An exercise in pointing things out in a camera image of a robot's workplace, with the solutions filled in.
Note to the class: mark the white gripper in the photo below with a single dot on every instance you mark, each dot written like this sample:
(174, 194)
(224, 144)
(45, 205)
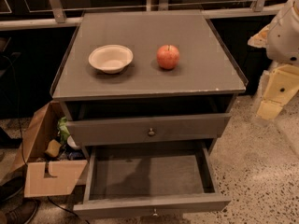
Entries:
(285, 37)

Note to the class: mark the grey drawer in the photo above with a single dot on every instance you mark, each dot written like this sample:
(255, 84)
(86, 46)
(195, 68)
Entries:
(135, 130)
(132, 180)

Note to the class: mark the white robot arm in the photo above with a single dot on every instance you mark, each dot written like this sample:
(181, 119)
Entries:
(280, 38)

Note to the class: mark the round drawer knob top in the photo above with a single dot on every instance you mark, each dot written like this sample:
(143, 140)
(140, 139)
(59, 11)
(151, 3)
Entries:
(151, 132)

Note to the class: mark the round drawer knob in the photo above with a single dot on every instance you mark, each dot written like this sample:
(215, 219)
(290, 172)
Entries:
(151, 132)
(154, 213)

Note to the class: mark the grey wooden drawer cabinet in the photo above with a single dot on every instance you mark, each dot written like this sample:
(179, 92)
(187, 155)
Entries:
(205, 81)

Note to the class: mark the round drawer knob middle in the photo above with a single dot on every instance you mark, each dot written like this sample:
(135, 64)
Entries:
(154, 213)

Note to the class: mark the grey top drawer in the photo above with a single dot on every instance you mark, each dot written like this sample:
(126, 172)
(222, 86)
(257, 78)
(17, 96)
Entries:
(135, 130)

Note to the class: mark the red apple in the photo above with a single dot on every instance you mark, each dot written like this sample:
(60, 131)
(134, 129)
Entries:
(167, 57)

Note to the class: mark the white paper bowl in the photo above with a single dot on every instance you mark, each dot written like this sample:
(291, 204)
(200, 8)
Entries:
(110, 59)

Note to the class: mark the green crumpled bag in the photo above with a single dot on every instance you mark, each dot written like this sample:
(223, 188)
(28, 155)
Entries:
(62, 130)

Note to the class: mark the yellow sponge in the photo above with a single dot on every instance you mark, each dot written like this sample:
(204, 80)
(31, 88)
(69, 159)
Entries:
(53, 148)

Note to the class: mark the brown cardboard box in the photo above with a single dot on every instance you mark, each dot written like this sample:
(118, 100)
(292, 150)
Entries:
(46, 178)

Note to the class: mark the dark shoe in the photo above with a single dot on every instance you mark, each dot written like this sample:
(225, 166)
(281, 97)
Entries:
(22, 214)

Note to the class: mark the metal railing frame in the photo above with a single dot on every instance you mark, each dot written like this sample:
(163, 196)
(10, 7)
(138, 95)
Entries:
(33, 14)

